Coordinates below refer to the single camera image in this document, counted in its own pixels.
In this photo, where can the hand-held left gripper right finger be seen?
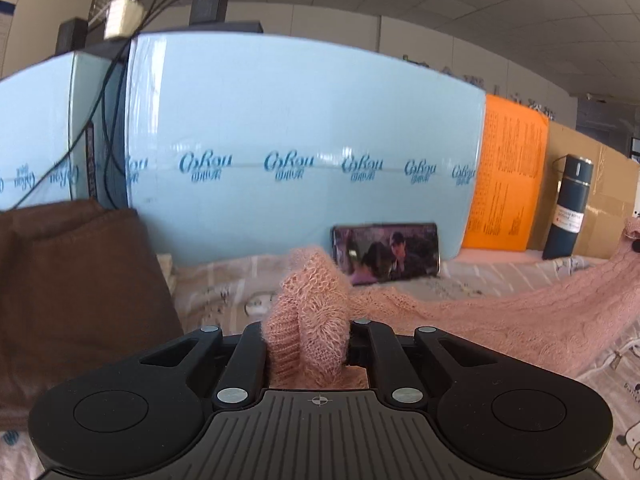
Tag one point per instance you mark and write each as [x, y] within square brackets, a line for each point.
[380, 355]

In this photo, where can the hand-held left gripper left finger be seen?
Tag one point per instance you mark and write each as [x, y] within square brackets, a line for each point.
[252, 355]

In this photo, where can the pink knitted sweater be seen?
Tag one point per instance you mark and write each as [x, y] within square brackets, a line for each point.
[310, 310]

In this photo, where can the black smartphone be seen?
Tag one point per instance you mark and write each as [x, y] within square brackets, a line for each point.
[385, 252]

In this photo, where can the brown cloth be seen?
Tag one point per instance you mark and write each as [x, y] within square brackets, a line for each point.
[75, 285]

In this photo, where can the dark blue thermos bottle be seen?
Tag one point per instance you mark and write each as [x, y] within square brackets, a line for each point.
[567, 210]

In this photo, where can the large light blue foam board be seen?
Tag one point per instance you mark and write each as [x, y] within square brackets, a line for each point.
[300, 110]

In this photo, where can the cardboard box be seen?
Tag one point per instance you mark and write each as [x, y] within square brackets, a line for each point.
[610, 180]

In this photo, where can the small light blue foam board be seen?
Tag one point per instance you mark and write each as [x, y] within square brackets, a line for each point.
[35, 125]

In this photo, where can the black power adapter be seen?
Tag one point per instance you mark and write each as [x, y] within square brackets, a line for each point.
[208, 4]

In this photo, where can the white power adapter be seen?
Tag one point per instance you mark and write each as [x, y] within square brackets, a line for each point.
[121, 19]

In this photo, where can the small black box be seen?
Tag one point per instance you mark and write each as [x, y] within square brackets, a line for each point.
[71, 36]

